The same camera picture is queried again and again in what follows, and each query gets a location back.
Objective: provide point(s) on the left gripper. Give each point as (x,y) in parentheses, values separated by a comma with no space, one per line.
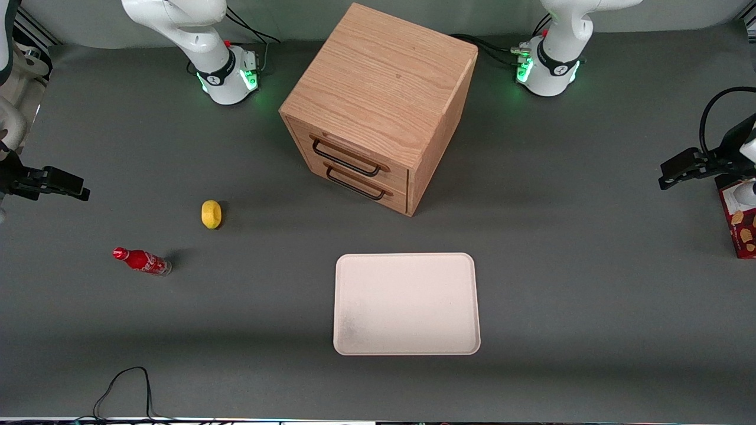
(722,159)

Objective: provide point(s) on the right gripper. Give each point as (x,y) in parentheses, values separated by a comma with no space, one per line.
(13,176)

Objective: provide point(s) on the red cookie box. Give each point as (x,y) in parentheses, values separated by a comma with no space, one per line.
(745,236)

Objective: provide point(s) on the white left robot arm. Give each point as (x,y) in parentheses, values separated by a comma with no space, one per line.
(555,71)

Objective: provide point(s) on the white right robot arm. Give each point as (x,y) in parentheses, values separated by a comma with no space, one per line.
(177,23)

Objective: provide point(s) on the cream plastic tray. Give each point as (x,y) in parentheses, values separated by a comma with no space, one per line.
(406,304)

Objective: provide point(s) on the red cola bottle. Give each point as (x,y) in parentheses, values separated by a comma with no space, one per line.
(142,261)

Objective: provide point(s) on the yellow lemon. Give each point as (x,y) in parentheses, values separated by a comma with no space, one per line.
(211,213)

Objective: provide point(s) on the wooden drawer front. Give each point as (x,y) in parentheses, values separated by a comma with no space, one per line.
(396,174)
(397,199)

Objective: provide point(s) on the wooden drawer cabinet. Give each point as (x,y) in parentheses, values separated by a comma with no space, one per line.
(384,82)

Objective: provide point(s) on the aluminium frame profile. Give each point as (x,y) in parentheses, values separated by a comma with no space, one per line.
(750,22)
(35,29)

